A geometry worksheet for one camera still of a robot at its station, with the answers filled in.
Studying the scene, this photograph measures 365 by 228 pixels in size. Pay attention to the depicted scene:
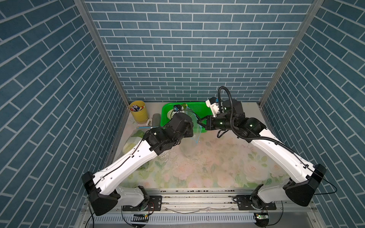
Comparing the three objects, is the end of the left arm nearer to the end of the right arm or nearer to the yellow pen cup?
the end of the right arm

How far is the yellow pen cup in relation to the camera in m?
1.01

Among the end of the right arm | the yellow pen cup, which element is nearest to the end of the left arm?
the end of the right arm
